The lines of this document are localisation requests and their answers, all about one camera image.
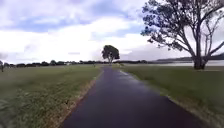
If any round dense lone tree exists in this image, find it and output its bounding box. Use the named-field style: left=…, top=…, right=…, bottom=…
left=101, top=44, right=121, bottom=66

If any dark wet asphalt path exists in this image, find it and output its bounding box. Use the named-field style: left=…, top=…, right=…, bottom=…
left=61, top=66, right=209, bottom=128

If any distant row of trees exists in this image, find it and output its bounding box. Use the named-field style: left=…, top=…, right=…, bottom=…
left=0, top=59, right=158, bottom=69

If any pale water surface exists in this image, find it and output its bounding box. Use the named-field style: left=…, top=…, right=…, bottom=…
left=149, top=61, right=224, bottom=68

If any grass strip beside water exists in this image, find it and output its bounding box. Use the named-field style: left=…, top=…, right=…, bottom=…
left=114, top=64, right=224, bottom=128

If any wide grass field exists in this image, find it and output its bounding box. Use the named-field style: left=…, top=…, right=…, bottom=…
left=0, top=64, right=103, bottom=128

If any large sparse spreading tree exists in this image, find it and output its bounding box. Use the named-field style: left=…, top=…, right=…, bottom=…
left=140, top=0, right=224, bottom=71

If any distant low hill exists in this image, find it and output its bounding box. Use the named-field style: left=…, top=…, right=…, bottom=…
left=154, top=53, right=224, bottom=63

